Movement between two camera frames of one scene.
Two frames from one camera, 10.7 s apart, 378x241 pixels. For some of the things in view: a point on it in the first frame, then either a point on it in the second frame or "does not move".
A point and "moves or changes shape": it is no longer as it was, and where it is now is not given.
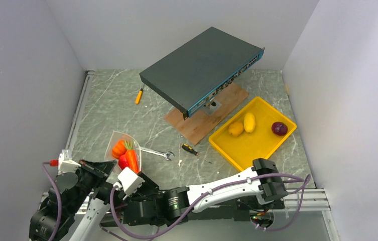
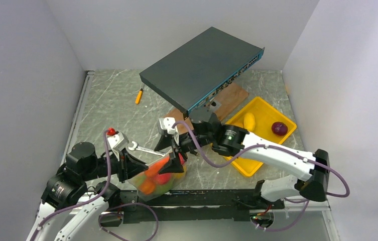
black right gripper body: (147, 191) -> (186, 142)
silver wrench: (166, 154) does not move
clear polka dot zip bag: (124, 149) moves or changes shape
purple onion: (279, 128) does not move
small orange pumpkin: (119, 149) moves or changes shape
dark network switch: (184, 78) does not move
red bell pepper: (122, 162) moves or changes shape
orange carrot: (131, 155) moves or changes shape
